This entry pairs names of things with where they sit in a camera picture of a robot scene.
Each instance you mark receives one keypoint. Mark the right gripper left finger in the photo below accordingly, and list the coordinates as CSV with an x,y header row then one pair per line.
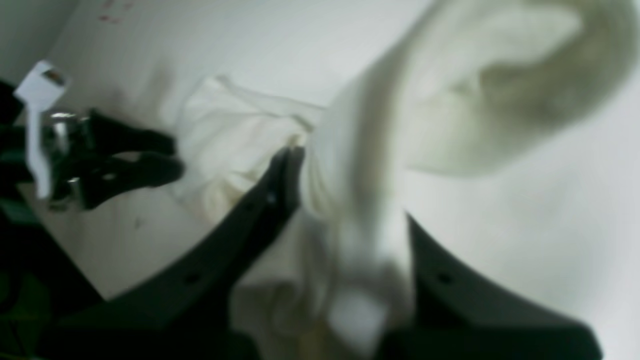
x,y
183,312

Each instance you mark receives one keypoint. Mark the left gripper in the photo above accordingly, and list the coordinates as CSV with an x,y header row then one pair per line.
x,y
69,137

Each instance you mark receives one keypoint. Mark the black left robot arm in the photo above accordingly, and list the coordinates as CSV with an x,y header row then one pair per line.
x,y
27,249

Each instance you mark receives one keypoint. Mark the white printed T-shirt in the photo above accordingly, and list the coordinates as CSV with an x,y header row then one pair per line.
x,y
471,86

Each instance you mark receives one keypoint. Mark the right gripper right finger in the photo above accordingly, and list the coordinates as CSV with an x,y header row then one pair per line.
x,y
462,315

